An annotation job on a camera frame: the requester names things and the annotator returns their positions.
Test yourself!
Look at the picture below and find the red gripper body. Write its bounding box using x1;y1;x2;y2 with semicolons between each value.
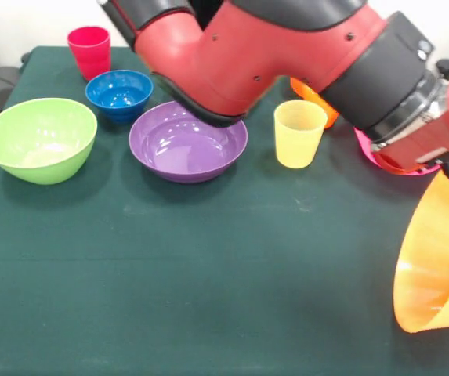
372;77;449;175

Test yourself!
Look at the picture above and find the large orange plastic bowl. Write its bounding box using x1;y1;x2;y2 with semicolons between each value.
394;170;449;334

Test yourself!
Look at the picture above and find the large pink plastic bowl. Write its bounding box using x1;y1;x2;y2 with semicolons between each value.
353;127;449;176

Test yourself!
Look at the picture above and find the yellow plastic cup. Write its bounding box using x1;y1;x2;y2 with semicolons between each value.
273;99;328;170

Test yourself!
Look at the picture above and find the small red-orange plastic bowl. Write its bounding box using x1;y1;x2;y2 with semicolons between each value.
288;76;323;103

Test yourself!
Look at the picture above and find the purple plastic bowl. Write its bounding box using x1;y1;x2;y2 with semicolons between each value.
128;100;248;184

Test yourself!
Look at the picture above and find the blue plastic bowl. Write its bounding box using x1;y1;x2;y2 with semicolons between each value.
85;69;154;123

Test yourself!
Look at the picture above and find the dark green tablecloth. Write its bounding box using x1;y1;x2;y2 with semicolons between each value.
0;45;449;376

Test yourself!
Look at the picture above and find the red plastic cup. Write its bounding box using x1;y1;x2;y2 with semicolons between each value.
67;25;111;81

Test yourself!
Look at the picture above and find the light green plastic bowl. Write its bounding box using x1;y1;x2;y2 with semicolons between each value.
0;97;99;186

